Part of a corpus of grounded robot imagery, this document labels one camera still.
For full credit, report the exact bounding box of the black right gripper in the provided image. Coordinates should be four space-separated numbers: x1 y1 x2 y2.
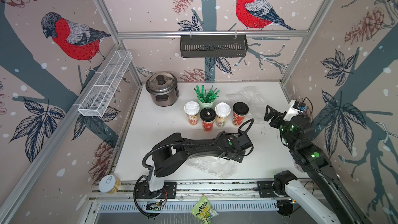
265 104 298 150

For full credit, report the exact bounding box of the clear plastic carrier bag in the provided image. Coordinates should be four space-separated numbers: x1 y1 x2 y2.
185 157 238 179

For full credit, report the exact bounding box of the black lid red cup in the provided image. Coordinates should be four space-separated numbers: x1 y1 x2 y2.
232 102 249 126
200 107 216 131

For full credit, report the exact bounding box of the white lid cup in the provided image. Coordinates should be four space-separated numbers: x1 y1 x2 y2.
184 101 200 125
215 102 231 127

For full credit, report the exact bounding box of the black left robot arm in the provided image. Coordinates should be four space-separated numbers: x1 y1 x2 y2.
133 118 255 219

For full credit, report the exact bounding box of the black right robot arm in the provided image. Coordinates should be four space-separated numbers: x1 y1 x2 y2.
264 100 371 224

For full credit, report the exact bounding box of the spare clear plastic bag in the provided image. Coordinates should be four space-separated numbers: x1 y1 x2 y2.
227 86 270 124

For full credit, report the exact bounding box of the green straw holder cup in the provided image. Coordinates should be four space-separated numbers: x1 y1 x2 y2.
198 100 215 110

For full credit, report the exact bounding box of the green straws bundle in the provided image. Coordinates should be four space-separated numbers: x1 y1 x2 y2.
194 85 220 103

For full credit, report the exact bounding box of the green snack packet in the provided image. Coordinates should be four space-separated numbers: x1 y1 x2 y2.
191 195 219 224

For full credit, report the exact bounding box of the silver rice cooker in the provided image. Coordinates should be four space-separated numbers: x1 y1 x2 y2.
146 72 179 107

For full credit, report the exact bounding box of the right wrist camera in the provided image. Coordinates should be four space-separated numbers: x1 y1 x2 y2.
284 100 306 121

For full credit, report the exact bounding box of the black hanging wire basket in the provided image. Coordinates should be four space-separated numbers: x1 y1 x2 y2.
180 35 248 58

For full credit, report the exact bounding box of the white wire mesh shelf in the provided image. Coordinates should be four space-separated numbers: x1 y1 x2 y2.
78 50 132 117

